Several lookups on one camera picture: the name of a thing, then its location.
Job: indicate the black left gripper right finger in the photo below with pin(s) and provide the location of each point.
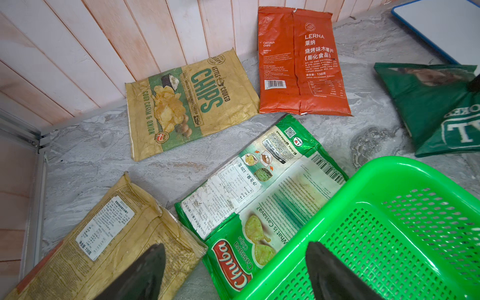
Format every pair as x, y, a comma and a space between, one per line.
333, 280

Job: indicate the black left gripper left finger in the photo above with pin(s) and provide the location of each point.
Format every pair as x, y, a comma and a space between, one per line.
138, 277

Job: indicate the brown paper chips bag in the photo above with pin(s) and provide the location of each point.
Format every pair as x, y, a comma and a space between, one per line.
124, 227

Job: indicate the light green Chuba chips bag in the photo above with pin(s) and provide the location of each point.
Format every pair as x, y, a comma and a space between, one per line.
252, 206

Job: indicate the yellow kettle chips bag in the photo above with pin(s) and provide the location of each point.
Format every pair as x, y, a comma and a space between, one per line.
187, 103

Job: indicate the dark green Real chips bag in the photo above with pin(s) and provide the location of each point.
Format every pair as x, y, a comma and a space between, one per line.
438, 104

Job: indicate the red cassava chips bag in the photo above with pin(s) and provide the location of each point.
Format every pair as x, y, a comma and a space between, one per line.
299, 68

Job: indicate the green plastic basket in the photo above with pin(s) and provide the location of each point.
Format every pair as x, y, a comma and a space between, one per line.
405, 229

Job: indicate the blue framed whiteboard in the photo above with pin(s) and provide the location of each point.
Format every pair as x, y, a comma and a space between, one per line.
452, 28

